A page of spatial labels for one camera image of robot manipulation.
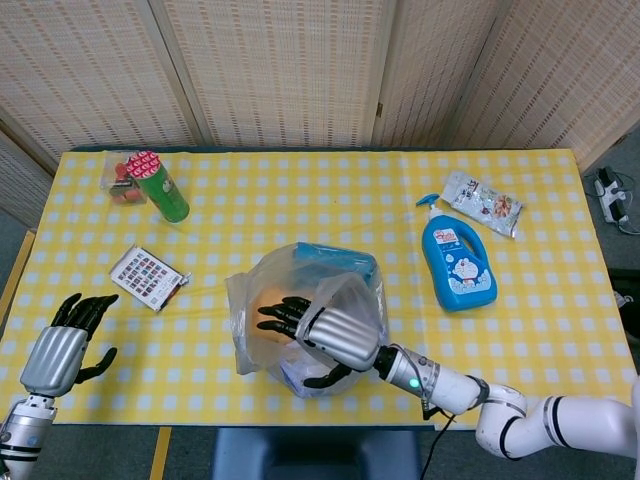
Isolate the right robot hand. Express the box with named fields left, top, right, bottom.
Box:
left=257, top=295, right=384, bottom=390

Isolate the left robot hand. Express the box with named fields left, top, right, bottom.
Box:
left=19, top=292, right=120, bottom=399

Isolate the clear plastic bag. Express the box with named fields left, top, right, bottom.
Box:
left=224, top=242, right=389, bottom=400

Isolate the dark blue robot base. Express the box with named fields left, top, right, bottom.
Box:
left=209, top=428, right=421, bottom=480

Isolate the small red snack bag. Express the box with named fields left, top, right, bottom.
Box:
left=99, top=153, right=150, bottom=206

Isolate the blue flat package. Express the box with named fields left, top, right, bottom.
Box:
left=292, top=242, right=379, bottom=286

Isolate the orange plush toy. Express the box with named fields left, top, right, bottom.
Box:
left=249, top=284, right=301, bottom=346

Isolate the colourful grid card pack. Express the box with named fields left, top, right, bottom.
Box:
left=108, top=243, right=192, bottom=314

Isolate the blue pump detergent bottle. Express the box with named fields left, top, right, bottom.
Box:
left=416, top=193, right=499, bottom=313

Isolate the yellow checked tablecloth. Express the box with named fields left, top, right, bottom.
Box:
left=0, top=147, right=634, bottom=431

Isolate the white snack pouch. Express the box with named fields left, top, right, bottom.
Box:
left=442, top=169, right=525, bottom=240

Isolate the green chips can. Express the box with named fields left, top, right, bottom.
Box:
left=125, top=151, right=191, bottom=224

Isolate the beige woven folding screen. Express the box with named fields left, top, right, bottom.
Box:
left=0, top=0, right=640, bottom=231

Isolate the person's shoe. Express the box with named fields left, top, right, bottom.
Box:
left=609, top=269, right=640, bottom=345

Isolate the white power strip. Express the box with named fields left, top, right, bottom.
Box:
left=593, top=167, right=629, bottom=225

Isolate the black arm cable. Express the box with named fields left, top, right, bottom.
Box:
left=418, top=394, right=459, bottom=480

